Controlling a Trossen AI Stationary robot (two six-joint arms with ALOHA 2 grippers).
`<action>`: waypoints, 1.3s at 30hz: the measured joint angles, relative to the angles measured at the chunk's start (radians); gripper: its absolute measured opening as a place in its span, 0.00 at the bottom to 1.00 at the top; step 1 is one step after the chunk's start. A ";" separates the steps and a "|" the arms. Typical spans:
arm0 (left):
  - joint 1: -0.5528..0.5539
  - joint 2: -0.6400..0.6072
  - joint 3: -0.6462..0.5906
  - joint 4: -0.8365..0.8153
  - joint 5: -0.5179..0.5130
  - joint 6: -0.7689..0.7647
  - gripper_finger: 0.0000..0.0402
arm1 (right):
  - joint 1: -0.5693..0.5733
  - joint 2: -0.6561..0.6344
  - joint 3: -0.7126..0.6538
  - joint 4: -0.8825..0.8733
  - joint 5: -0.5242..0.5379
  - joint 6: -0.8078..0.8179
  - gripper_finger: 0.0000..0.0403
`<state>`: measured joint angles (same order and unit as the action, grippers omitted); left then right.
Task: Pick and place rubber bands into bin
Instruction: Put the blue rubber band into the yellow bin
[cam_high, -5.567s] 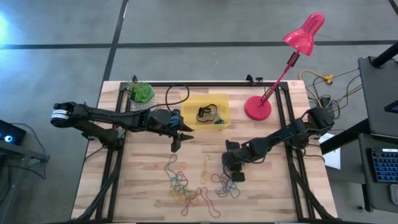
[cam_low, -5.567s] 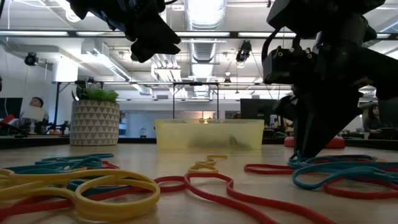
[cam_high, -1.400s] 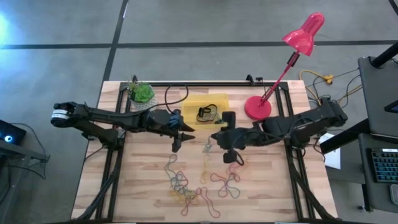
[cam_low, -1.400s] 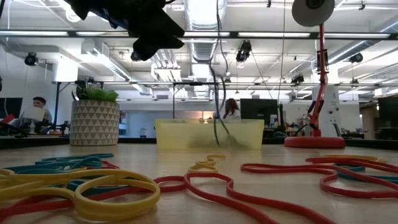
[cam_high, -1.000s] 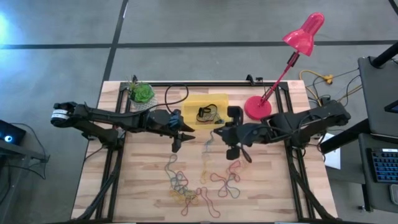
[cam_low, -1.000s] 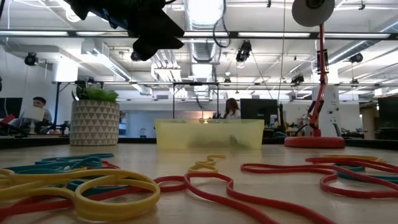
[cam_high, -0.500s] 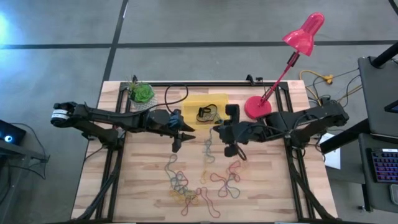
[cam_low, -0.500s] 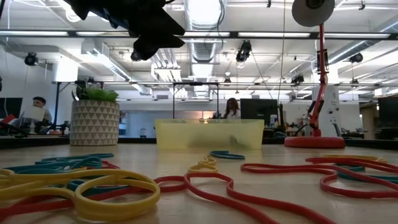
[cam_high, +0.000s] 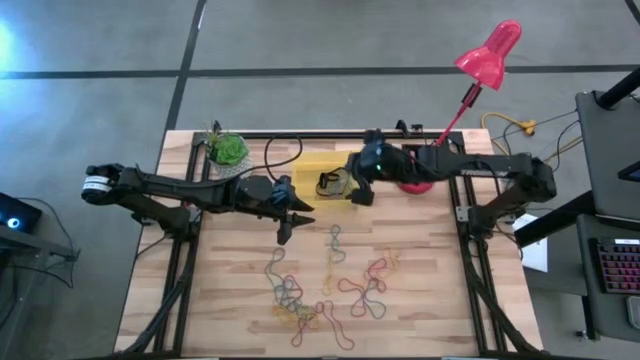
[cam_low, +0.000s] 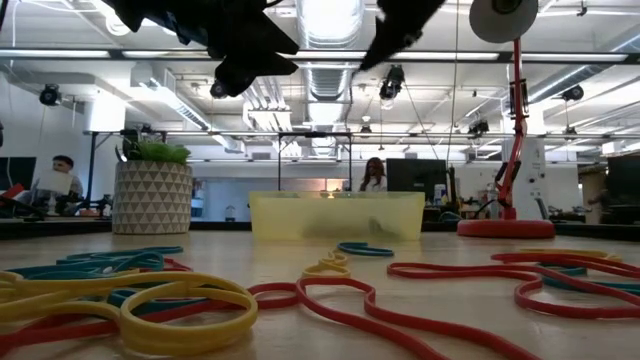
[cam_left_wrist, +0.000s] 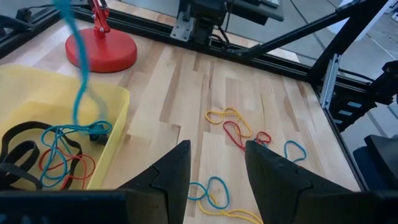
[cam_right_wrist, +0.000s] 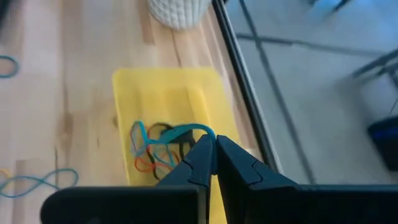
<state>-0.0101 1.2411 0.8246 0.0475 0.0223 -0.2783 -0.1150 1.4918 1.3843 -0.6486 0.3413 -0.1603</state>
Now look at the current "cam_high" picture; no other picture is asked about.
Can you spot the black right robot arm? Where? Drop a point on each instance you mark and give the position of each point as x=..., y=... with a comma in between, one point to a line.
x=475, y=167

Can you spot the wide black rubber band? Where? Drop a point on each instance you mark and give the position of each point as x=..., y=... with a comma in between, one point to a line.
x=322, y=176

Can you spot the yellow rubber band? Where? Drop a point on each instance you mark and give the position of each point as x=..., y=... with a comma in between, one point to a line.
x=329, y=272
x=312, y=320
x=277, y=312
x=397, y=257

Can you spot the black pole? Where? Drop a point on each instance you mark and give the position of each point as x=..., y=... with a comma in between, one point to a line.
x=620, y=87

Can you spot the red desk lamp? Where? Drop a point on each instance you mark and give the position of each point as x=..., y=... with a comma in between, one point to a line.
x=487, y=60

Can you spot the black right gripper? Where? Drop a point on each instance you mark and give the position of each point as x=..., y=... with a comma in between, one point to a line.
x=375, y=165

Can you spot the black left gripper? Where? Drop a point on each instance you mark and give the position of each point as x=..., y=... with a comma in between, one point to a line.
x=282, y=192

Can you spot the white paper sheet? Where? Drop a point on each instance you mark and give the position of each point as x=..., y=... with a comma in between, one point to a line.
x=535, y=255

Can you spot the black aluminium table frame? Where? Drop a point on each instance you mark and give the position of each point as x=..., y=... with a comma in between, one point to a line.
x=320, y=135

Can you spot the grey metal bracket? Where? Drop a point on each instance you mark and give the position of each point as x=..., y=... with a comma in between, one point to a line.
x=462, y=214

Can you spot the black side stand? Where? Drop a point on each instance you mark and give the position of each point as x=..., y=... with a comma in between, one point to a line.
x=40, y=247

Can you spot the black box with blue light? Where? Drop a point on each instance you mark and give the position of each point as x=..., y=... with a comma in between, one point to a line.
x=25, y=212

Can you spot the dark grey desk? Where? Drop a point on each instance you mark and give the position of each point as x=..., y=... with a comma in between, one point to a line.
x=607, y=310

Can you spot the grey-blue rubber band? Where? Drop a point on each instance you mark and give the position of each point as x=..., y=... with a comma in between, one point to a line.
x=266, y=268

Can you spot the rubber bands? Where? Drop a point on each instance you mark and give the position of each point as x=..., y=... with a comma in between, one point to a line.
x=342, y=190

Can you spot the backlit keyboard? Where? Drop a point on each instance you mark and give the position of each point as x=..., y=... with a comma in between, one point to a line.
x=620, y=267

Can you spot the grey computer mouse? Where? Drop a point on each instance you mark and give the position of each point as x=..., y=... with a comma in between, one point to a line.
x=634, y=305

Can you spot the green succulent in patterned pot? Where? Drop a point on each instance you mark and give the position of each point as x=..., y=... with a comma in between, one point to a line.
x=229, y=150

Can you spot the yellow translucent plastic bin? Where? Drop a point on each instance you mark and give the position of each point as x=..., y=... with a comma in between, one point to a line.
x=305, y=170

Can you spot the black phone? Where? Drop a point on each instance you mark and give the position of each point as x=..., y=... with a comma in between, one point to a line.
x=631, y=172

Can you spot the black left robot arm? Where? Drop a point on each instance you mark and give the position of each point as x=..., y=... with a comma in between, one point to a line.
x=165, y=187

